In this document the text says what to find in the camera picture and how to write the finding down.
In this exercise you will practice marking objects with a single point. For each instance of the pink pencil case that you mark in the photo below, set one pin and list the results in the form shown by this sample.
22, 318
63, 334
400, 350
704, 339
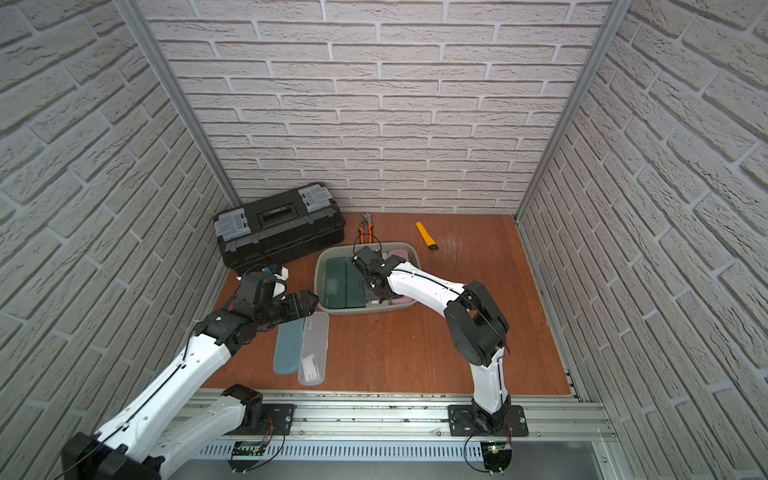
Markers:
403, 253

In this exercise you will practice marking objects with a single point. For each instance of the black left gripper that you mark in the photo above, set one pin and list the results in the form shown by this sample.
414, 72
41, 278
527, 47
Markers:
298, 305

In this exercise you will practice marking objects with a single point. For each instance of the black plastic toolbox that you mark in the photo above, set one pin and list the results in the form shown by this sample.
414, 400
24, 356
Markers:
279, 229

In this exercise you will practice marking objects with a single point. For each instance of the clear pencil case with label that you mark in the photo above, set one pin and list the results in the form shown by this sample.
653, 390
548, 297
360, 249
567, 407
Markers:
313, 358

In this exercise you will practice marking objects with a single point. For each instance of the aluminium corner post left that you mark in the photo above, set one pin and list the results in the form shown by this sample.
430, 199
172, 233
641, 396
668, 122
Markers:
150, 46

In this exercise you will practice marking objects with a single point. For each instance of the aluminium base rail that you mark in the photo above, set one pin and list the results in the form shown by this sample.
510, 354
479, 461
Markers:
560, 436

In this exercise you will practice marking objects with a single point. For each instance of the orange-handled pliers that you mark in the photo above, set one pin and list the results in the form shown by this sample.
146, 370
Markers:
365, 229

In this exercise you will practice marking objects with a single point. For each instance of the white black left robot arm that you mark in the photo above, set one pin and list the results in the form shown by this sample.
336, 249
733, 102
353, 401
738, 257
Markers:
137, 442

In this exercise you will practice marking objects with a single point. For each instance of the aluminium corner post right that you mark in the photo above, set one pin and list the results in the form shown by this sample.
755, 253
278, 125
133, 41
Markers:
614, 18

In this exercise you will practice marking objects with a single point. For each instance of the blue-grey pencil case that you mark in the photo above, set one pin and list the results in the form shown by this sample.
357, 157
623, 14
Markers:
288, 347

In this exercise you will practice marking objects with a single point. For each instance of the control circuit board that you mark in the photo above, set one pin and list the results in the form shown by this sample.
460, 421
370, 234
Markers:
250, 450
496, 456

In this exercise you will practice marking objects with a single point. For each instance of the yellow utility knife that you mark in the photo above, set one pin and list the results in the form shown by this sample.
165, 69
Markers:
429, 241

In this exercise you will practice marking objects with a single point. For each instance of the right control circuit board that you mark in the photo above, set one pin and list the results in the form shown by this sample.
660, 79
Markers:
496, 456

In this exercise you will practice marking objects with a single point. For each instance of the aluminium corner post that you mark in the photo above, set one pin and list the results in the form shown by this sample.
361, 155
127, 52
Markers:
150, 46
614, 18

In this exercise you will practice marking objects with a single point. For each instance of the dark green pencil case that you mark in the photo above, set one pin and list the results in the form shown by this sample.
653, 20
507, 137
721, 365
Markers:
354, 286
335, 283

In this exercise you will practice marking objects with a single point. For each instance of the grey-green storage tray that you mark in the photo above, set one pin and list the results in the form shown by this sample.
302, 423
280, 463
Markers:
319, 287

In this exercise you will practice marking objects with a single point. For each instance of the clear pencil case with barcode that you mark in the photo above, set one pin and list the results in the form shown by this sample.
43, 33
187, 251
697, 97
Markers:
374, 296

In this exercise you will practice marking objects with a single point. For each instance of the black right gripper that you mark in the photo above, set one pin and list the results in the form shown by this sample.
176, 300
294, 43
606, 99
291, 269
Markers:
380, 298

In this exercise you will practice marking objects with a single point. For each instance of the left control circuit board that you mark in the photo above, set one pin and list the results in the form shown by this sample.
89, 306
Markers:
250, 450

